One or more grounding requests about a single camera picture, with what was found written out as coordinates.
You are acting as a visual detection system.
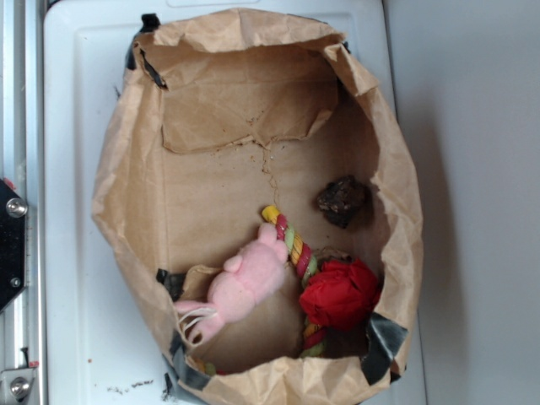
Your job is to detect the dark brown rock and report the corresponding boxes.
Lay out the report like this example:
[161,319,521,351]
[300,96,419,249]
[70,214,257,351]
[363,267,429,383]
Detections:
[316,175,368,229]

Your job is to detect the pink plush bunny toy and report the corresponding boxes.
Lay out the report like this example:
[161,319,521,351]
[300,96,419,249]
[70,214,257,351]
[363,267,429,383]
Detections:
[175,224,288,346]

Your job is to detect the brown paper bag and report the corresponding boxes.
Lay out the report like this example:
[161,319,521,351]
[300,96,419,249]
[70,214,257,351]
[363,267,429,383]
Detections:
[92,8,423,404]

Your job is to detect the red crumpled paper ball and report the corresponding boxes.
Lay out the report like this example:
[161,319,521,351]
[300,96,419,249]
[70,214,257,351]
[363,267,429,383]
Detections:
[300,260,381,332]

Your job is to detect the multicolour twisted rope toy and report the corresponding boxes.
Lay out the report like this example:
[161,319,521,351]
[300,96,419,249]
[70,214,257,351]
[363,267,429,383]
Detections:
[192,204,328,376]

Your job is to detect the black metal bracket plate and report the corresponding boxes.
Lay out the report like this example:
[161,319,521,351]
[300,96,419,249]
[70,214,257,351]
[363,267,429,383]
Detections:
[0,180,28,312]

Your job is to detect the aluminium frame rail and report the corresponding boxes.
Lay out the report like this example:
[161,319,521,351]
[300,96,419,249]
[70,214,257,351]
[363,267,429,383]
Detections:
[1,1,48,404]

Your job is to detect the silver corner bracket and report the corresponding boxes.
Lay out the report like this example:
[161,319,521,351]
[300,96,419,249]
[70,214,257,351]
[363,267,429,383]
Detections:
[1,368,36,405]

